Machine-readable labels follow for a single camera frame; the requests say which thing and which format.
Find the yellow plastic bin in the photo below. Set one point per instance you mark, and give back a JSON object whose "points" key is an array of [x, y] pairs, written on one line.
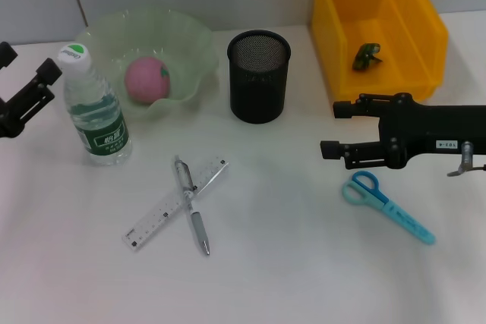
{"points": [[398, 85]]}

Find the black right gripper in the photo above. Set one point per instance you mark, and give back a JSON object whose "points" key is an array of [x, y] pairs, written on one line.
{"points": [[436, 126]]}

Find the clear green-label water bottle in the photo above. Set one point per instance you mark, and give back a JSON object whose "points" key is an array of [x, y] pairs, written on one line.
{"points": [[98, 111]]}

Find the transparent plastic ruler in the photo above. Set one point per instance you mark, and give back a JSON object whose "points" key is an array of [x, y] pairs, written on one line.
{"points": [[152, 225]]}

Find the blue plastic scissors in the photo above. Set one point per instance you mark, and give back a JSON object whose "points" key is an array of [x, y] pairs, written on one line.
{"points": [[402, 217]]}

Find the black mesh pen holder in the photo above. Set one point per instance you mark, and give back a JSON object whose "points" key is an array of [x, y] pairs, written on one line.
{"points": [[258, 89]]}

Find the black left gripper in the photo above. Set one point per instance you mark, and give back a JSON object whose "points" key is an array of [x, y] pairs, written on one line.
{"points": [[9, 123]]}

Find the green glass fruit bowl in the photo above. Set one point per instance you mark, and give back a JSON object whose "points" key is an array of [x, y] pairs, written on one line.
{"points": [[182, 73]]}

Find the green plastic scrap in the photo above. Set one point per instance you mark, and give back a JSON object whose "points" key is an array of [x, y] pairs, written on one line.
{"points": [[366, 57]]}

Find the grey clear ballpoint pen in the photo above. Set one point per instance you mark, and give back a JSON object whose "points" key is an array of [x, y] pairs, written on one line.
{"points": [[199, 229]]}

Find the pink toy peach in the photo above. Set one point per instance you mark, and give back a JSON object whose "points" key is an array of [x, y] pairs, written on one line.
{"points": [[146, 79]]}

